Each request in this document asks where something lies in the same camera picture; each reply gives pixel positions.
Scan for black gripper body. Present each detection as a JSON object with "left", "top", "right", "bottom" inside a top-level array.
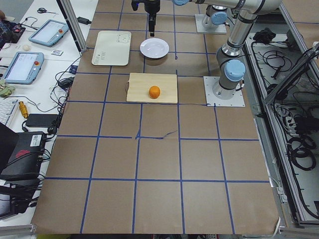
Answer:
[{"left": 145, "top": 0, "right": 160, "bottom": 14}]

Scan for white round plate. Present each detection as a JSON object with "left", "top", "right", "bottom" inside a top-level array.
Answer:
[{"left": 140, "top": 38, "right": 169, "bottom": 59}]

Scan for orange fruit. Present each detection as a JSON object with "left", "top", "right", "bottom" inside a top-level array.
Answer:
[{"left": 149, "top": 86, "right": 160, "bottom": 99}]

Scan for cream bear tray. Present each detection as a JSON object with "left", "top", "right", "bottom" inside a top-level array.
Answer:
[{"left": 91, "top": 31, "right": 132, "bottom": 66}]

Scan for black power adapter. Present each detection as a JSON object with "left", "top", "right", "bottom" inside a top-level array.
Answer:
[{"left": 77, "top": 16, "right": 92, "bottom": 25}]

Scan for bamboo cutting board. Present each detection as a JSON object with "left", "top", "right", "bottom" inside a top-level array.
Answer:
[{"left": 127, "top": 73, "right": 178, "bottom": 104}]

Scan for far blue teach pendant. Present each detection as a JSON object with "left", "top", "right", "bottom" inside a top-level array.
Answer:
[{"left": 28, "top": 19, "right": 69, "bottom": 47}]

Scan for blue teach pendant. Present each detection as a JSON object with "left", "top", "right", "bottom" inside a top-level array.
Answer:
[
  {"left": 3, "top": 51, "right": 44, "bottom": 85},
  {"left": 28, "top": 19, "right": 69, "bottom": 47}
]

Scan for small white card box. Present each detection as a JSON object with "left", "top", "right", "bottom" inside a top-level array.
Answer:
[{"left": 51, "top": 49, "right": 63, "bottom": 56}]

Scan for black scissors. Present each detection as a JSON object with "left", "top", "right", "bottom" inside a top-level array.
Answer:
[{"left": 37, "top": 7, "right": 57, "bottom": 14}]

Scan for near blue teach pendant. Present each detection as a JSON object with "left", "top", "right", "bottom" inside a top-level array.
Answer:
[{"left": 3, "top": 51, "right": 44, "bottom": 85}]

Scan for black flat power brick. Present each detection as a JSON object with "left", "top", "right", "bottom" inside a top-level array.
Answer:
[{"left": 25, "top": 114, "right": 58, "bottom": 127}]

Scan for green plush toy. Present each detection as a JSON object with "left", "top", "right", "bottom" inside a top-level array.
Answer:
[{"left": 0, "top": 79, "right": 15, "bottom": 99}]

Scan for white keyboard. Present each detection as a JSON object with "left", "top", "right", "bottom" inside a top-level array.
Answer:
[{"left": 0, "top": 98, "right": 19, "bottom": 126}]

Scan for black computer box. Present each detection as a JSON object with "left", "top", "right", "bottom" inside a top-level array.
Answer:
[{"left": 0, "top": 128, "right": 46, "bottom": 181}]

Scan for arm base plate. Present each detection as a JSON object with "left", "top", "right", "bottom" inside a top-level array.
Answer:
[
  {"left": 195, "top": 14, "right": 227, "bottom": 35},
  {"left": 203, "top": 76, "right": 245, "bottom": 107}
]

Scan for aluminium frame post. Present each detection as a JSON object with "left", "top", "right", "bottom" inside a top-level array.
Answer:
[{"left": 56, "top": 0, "right": 87, "bottom": 53}]

